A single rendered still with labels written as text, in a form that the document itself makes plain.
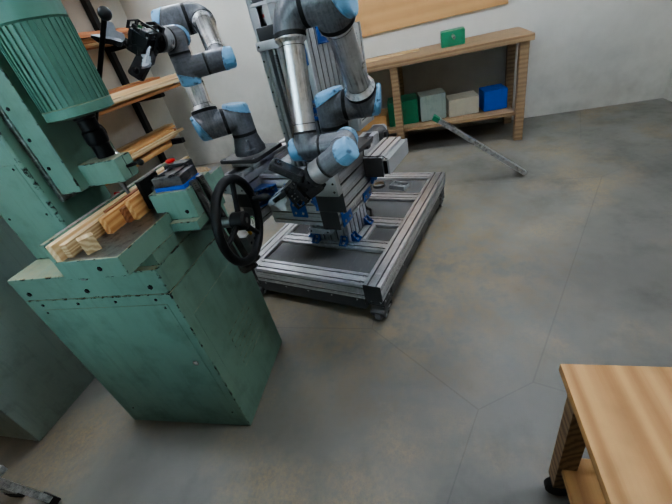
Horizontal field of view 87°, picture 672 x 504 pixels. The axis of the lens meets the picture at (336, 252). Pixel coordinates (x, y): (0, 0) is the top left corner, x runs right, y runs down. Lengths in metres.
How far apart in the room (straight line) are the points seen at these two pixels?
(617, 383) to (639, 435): 0.11
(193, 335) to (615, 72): 4.26
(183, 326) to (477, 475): 1.04
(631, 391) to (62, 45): 1.51
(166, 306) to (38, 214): 0.49
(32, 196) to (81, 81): 0.39
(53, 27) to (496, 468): 1.73
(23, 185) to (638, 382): 1.63
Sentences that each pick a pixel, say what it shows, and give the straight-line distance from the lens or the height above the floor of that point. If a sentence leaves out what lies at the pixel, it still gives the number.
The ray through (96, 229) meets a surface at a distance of 1.21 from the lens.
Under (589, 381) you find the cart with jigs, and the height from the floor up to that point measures 0.53.
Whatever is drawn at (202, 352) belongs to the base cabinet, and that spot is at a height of 0.45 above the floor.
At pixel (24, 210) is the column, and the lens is 1.46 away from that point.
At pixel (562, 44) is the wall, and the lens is 4.35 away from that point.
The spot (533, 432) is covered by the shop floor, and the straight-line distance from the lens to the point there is 1.49.
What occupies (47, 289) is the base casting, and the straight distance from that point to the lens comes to 1.46.
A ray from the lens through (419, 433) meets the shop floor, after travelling 1.45.
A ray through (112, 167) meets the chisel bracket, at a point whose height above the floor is 1.05.
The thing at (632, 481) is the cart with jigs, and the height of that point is 0.53.
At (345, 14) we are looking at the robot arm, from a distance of 1.17.
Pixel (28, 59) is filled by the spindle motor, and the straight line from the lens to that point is 1.21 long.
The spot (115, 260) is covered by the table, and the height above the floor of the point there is 0.89.
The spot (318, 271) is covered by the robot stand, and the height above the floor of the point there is 0.23.
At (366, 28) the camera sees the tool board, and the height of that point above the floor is 1.11.
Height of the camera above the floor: 1.27
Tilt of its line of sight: 33 degrees down
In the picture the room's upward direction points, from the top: 14 degrees counter-clockwise
